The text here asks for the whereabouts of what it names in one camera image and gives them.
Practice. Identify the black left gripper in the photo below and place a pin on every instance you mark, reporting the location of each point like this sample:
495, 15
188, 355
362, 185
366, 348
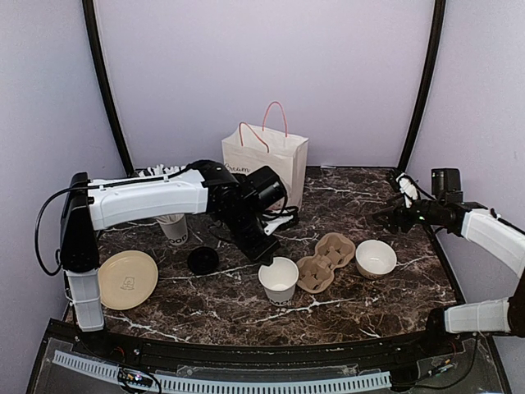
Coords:
257, 253

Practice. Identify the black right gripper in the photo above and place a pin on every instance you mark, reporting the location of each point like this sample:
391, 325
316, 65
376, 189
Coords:
394, 221

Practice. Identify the white paper coffee cup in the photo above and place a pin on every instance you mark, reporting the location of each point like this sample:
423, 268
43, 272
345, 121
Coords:
279, 280

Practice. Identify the black plastic cup lid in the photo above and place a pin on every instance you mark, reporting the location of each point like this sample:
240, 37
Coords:
203, 261

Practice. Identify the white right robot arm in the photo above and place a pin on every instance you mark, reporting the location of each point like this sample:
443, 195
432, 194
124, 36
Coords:
444, 208

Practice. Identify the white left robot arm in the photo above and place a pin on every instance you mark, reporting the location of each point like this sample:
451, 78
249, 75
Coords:
240, 202

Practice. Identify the white ceramic bowl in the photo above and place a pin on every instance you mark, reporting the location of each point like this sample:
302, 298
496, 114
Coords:
375, 259

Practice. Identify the brown pulp cup carrier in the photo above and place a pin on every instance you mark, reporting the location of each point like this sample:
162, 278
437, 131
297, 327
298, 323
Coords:
317, 272

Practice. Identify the white cup holding straws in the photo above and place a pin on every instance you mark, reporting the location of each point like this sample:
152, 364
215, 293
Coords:
174, 227

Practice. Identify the white cream bear paper bag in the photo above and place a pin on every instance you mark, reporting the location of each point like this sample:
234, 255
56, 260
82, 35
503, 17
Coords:
250, 147

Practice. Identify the beige round plate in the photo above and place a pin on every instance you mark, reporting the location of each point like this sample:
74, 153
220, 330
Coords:
127, 279

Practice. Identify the white wrapped straws bundle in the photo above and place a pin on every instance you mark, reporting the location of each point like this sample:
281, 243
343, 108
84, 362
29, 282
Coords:
159, 170

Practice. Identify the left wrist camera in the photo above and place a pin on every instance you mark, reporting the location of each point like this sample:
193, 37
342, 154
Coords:
280, 220

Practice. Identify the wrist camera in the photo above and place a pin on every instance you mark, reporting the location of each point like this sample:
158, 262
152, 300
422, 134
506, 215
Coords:
402, 182
280, 220

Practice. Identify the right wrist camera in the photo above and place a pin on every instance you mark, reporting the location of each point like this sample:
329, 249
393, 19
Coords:
402, 182

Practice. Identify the black front table rail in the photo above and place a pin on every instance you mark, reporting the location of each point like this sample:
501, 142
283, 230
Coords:
405, 355

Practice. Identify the white slotted cable duct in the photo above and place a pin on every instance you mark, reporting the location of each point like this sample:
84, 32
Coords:
219, 380

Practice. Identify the black right frame post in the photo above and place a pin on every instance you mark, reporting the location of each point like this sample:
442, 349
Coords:
437, 21

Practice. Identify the black frame post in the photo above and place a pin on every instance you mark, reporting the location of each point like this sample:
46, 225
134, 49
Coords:
96, 49
437, 21

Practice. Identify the black left frame post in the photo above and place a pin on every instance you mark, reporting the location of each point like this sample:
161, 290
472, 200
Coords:
96, 49

